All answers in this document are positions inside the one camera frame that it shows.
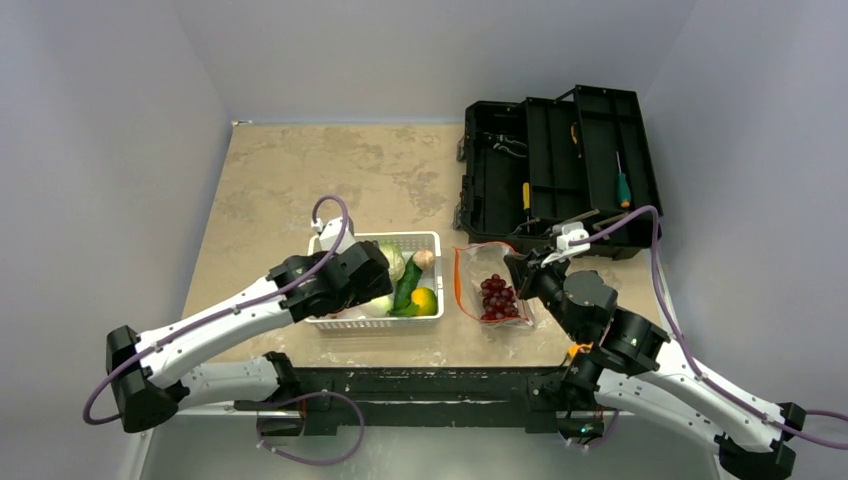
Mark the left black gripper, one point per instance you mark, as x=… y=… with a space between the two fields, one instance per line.
x=378 y=287

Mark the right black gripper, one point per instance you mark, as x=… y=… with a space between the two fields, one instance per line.
x=525 y=269

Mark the white radish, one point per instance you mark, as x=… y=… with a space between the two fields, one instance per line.
x=379 y=307

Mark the green cucumber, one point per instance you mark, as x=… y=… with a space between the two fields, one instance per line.
x=403 y=305

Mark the orange fruit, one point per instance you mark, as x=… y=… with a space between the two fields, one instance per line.
x=425 y=301

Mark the purple grape bunch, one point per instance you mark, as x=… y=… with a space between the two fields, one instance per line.
x=498 y=300

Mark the clear zip top bag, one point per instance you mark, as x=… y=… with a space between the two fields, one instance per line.
x=476 y=262

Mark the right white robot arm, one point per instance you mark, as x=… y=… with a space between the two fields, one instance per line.
x=634 y=365

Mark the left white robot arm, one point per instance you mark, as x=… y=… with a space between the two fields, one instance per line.
x=156 y=373

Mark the green cabbage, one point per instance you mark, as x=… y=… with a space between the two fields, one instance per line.
x=395 y=259

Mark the white plastic basket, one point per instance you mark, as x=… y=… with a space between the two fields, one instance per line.
x=408 y=243

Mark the garlic bulb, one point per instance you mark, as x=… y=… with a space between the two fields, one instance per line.
x=424 y=259

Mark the black open toolbox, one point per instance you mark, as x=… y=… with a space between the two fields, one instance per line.
x=563 y=187

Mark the black pliers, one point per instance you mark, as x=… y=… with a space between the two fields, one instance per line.
x=507 y=144

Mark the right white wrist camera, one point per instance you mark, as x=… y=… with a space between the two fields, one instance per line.
x=568 y=241

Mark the black base frame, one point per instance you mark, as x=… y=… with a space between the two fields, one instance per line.
x=537 y=400

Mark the green handled screwdriver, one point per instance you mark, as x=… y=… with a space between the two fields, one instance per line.
x=624 y=195

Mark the yellow handled screwdriver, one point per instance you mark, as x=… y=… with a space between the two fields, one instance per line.
x=526 y=200

